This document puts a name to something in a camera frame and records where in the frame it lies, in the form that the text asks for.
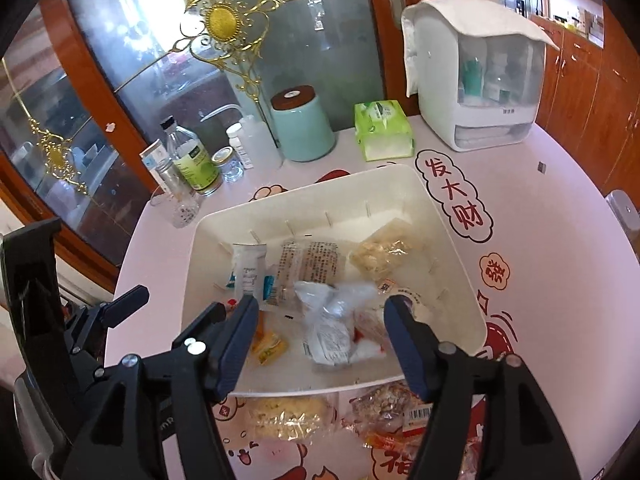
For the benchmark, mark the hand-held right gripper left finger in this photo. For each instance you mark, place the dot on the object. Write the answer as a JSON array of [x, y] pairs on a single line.
[[235, 345]]

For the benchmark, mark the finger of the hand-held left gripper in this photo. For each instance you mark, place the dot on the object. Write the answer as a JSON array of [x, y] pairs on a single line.
[[205, 325], [120, 302]]

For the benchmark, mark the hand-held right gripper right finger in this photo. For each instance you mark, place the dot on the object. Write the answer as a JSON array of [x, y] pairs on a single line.
[[407, 347]]

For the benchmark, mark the gold candy packet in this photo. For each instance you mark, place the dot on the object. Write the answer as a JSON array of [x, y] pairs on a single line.
[[270, 347]]

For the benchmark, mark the clear dark red packet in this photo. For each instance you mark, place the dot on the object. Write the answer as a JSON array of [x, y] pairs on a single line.
[[370, 340]]

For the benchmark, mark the round white blue packet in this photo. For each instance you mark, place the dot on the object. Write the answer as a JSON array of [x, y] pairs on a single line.
[[415, 305]]

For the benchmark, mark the brown nut bar packet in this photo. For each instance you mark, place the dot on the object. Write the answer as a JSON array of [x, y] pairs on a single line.
[[380, 405]]

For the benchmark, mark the blue white snack packet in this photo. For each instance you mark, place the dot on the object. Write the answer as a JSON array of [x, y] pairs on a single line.
[[248, 267]]

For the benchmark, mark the yellow cake clear packet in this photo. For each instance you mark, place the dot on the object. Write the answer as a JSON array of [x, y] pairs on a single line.
[[290, 417]]

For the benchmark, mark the pale pastry clear packet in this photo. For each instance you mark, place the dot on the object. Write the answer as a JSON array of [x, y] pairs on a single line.
[[382, 255]]

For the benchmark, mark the large translucent printed packet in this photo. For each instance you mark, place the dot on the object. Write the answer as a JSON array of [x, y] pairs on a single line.
[[310, 260]]

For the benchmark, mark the white plastic bin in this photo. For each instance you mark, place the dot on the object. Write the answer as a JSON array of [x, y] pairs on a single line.
[[350, 200]]

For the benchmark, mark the clear glass cup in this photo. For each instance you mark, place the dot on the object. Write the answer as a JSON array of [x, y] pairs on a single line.
[[182, 210]]

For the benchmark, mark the small gold door ornament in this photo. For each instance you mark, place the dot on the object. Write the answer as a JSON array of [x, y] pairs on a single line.
[[55, 155]]

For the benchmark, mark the metal capped glass cylinder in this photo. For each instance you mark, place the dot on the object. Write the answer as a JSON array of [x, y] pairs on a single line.
[[167, 175]]

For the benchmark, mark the white blue carton box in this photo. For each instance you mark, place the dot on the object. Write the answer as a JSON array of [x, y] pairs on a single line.
[[152, 152]]

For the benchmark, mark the glass bottle with green label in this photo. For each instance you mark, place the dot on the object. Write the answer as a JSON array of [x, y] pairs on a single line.
[[195, 165]]

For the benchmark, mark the small glass jar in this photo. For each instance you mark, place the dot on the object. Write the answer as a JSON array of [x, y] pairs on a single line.
[[228, 165]]

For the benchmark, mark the wooden framed glass door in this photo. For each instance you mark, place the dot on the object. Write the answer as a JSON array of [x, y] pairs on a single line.
[[325, 50], [30, 110]]

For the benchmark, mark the small white pill bottle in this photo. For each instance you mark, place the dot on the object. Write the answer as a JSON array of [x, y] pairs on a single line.
[[240, 147]]

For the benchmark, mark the white squeeze wash bottle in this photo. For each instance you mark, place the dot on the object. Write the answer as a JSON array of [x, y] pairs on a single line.
[[257, 142]]

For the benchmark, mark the mint canister with brown lid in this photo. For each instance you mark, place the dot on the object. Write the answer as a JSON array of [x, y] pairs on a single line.
[[302, 130]]

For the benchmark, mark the green tissue pack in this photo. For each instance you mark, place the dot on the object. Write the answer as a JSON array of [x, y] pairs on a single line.
[[382, 130]]

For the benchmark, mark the white storage organiser box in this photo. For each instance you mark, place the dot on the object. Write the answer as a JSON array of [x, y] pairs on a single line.
[[480, 125]]

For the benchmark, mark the white appliance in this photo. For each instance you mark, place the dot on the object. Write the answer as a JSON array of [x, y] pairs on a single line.
[[625, 210]]

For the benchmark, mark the large gold door ornament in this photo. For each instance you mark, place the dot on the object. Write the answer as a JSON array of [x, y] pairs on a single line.
[[222, 20]]

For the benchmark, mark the brown wooden cabinet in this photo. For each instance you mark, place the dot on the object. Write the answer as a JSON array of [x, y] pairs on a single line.
[[585, 90]]

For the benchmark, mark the white cloth cover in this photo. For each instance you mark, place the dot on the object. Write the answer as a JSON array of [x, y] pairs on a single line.
[[480, 17]]

